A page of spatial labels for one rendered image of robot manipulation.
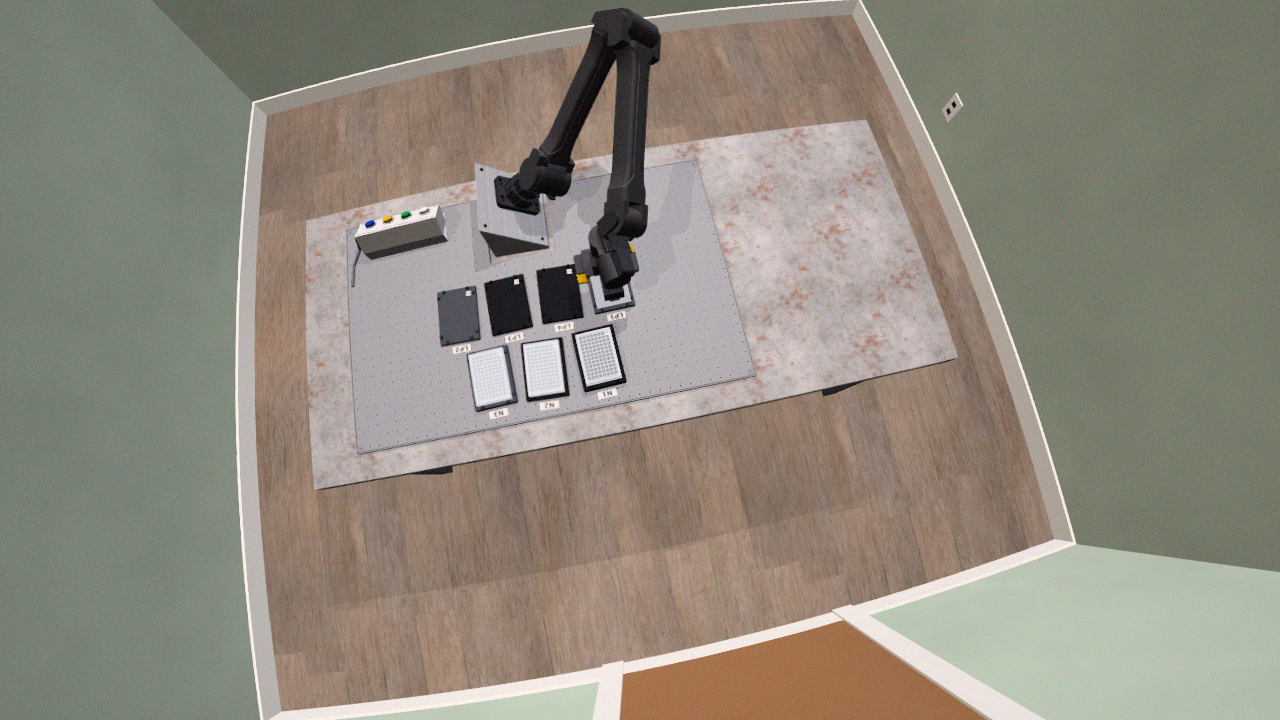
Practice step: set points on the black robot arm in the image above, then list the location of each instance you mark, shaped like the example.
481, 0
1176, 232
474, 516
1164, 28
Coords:
625, 212

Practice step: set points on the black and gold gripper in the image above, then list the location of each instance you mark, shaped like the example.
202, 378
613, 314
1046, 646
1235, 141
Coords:
582, 263

